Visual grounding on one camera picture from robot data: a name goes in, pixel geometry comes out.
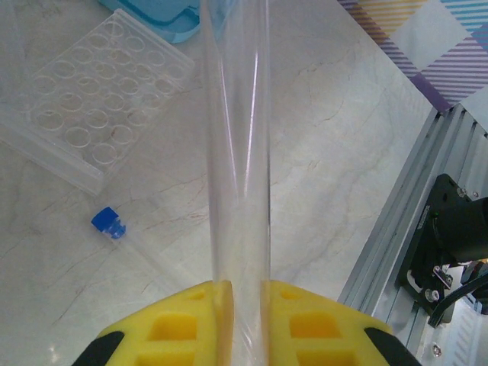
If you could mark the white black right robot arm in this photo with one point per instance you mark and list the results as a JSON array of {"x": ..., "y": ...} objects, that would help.
[{"x": 465, "y": 228}]

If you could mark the aluminium mounting rail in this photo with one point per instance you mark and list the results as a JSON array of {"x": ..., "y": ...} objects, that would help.
[{"x": 400, "y": 228}]

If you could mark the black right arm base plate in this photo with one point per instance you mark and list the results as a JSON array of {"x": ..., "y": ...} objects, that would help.
[{"x": 419, "y": 274}]

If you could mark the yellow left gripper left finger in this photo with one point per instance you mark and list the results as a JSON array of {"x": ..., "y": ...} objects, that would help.
[{"x": 171, "y": 328}]

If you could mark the blue capped test tube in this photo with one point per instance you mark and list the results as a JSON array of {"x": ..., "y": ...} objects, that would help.
[
  {"x": 236, "y": 152},
  {"x": 103, "y": 219}
]

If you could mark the clear acrylic test tube rack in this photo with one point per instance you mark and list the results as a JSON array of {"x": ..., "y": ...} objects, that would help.
[{"x": 95, "y": 95}]

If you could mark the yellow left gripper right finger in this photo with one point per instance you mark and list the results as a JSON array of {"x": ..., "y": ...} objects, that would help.
[{"x": 316, "y": 328}]

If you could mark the blue plastic bin lid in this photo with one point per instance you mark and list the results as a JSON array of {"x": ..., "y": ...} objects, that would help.
[{"x": 152, "y": 15}]

